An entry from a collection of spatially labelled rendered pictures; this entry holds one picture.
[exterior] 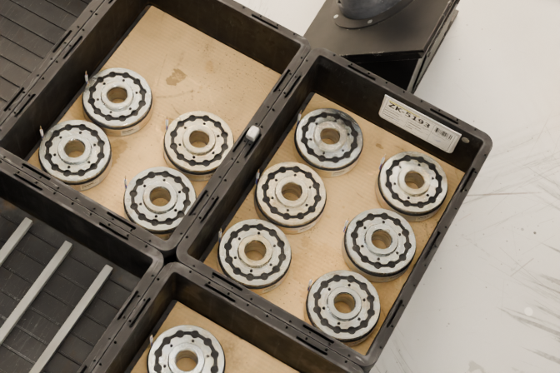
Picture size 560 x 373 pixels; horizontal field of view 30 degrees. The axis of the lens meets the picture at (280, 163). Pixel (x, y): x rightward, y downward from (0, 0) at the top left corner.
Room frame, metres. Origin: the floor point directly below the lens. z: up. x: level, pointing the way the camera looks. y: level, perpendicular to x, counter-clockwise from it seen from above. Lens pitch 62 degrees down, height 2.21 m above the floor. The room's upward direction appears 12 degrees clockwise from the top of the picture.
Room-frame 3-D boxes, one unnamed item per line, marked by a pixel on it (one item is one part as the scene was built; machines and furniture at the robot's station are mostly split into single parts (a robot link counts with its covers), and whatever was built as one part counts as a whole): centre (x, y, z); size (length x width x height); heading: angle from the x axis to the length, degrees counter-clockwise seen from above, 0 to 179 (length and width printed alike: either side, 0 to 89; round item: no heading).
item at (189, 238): (0.65, -0.09, 0.92); 0.40 x 0.30 x 0.02; 161
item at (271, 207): (0.67, -0.02, 0.86); 0.10 x 0.10 x 0.01
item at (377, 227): (0.62, -0.16, 0.86); 0.05 x 0.05 x 0.01
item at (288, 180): (0.67, -0.02, 0.86); 0.05 x 0.05 x 0.01
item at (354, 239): (0.62, -0.16, 0.86); 0.10 x 0.10 x 0.01
